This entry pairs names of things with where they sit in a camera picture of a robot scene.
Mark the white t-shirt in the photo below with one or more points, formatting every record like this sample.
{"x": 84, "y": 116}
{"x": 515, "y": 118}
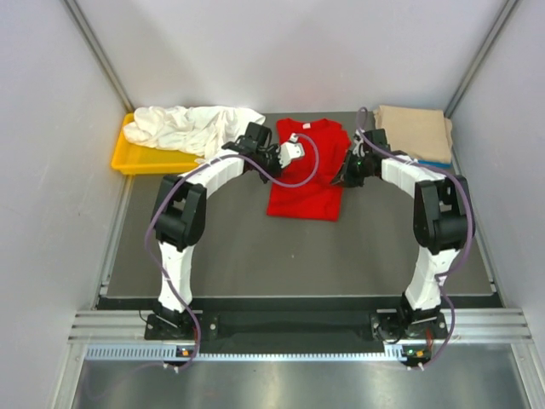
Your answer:
{"x": 200, "y": 131}

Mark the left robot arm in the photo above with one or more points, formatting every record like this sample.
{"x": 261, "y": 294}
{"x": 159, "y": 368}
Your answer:
{"x": 179, "y": 213}

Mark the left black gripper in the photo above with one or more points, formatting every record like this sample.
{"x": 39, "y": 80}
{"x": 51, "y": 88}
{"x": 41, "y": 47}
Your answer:
{"x": 276, "y": 168}

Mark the folded blue t-shirt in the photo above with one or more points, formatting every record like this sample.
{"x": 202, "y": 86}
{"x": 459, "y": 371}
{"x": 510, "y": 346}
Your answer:
{"x": 440, "y": 165}

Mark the red t-shirt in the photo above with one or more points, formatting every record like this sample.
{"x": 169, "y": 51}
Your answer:
{"x": 306, "y": 192}

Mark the slotted grey cable duct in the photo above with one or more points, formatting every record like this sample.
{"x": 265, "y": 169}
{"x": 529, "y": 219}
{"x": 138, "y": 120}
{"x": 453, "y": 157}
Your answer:
{"x": 178, "y": 354}

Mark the yellow plastic bin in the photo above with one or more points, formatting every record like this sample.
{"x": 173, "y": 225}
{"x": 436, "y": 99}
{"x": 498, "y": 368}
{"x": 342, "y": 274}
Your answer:
{"x": 133, "y": 160}

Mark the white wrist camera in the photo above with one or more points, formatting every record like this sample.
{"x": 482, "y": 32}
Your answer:
{"x": 360, "y": 146}
{"x": 290, "y": 151}

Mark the folded beige t-shirt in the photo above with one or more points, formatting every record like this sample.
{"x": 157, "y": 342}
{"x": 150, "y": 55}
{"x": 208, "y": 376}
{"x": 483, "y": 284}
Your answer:
{"x": 420, "y": 133}

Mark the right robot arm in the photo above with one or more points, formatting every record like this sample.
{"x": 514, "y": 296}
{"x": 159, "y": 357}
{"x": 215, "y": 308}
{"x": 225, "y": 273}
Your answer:
{"x": 442, "y": 215}

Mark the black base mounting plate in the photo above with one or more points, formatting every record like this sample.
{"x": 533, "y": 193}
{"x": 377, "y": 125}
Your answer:
{"x": 292, "y": 325}

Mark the aluminium frame rail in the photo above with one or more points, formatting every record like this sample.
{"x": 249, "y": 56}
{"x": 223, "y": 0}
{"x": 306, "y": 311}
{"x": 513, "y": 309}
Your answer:
{"x": 488, "y": 326}

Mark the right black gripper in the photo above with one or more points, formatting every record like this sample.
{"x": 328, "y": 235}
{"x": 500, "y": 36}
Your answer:
{"x": 340, "y": 178}

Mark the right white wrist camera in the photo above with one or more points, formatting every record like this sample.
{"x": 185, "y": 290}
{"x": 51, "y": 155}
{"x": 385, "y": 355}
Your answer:
{"x": 360, "y": 146}

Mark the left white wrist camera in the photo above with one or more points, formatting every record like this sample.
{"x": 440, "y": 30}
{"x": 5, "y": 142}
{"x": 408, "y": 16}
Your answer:
{"x": 290, "y": 151}

